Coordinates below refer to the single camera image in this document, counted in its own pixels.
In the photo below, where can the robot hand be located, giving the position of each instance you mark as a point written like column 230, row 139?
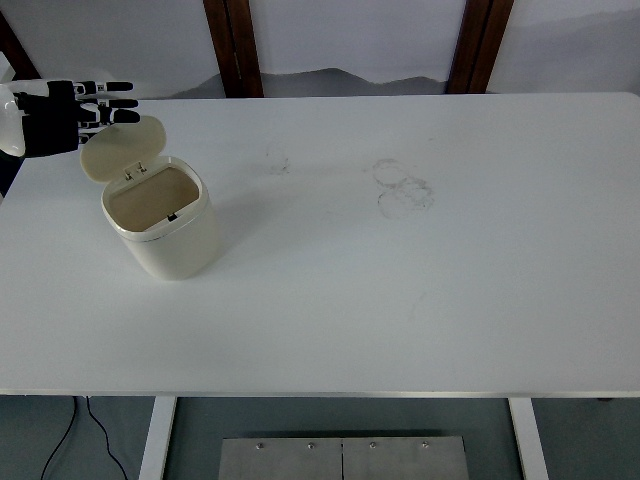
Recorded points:
column 50, row 125

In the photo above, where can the cream lidded trash bin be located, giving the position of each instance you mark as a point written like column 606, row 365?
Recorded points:
column 170, row 250

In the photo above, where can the white box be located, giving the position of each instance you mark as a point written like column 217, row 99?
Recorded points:
column 5, row 70

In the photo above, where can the mountain-painted screen panel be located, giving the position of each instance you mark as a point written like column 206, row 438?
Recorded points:
column 355, row 40
column 570, row 45
column 115, row 45

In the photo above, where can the white table leg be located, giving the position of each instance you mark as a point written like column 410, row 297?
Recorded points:
column 156, row 440
column 527, row 440

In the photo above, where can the grey metal plate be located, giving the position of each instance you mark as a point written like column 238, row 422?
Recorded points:
column 280, row 462
column 405, row 462

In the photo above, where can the dark brown wooden frame post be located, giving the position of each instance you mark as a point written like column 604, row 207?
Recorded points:
column 17, row 52
column 235, row 50
column 480, row 45

